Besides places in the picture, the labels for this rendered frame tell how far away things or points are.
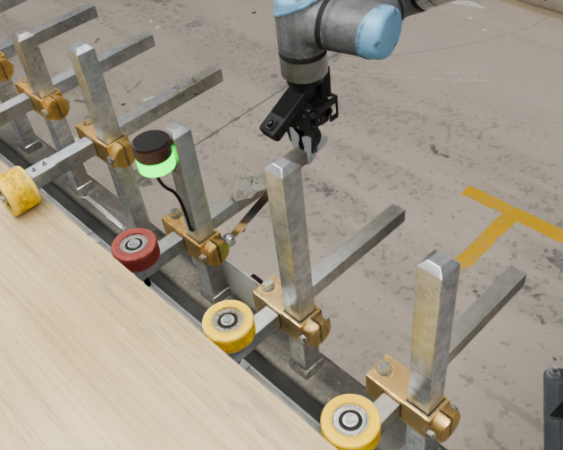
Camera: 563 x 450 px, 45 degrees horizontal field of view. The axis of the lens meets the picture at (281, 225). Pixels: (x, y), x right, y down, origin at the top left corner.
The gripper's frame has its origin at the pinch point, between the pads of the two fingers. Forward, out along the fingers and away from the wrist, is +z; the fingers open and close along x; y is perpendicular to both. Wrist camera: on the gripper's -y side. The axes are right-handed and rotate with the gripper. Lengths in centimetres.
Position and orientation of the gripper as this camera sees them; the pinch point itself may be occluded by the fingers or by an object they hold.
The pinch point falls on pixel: (304, 160)
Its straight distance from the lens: 143.5
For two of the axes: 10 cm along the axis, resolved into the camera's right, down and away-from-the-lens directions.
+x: -6.9, -4.5, 5.6
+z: 1.0, 7.1, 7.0
